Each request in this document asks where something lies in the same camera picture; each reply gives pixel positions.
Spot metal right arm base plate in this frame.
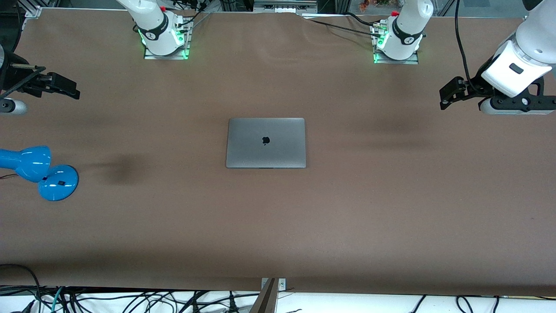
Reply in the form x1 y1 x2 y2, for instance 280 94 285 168
143 17 192 60

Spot white sheet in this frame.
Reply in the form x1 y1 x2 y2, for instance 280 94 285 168
0 289 556 313

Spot teal cable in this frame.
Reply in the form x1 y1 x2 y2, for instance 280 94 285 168
50 286 66 313

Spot long black table cable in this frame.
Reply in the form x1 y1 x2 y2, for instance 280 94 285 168
303 17 382 37

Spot grey laptop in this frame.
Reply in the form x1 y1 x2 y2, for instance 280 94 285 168
226 117 307 169

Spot black cable tangle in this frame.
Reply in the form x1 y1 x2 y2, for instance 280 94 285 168
0 285 261 313

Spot short black table cable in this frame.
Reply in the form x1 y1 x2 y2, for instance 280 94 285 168
343 12 375 27

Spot black looping floor cable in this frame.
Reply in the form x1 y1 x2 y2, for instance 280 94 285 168
0 263 42 313

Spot grey power strip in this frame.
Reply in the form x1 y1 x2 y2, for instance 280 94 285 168
253 0 318 13

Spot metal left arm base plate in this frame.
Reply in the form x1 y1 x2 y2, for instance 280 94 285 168
373 22 419 65

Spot blue desk lamp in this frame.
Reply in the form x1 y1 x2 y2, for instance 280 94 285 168
0 146 79 202

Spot black base connector cables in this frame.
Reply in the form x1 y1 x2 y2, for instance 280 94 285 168
173 0 213 27

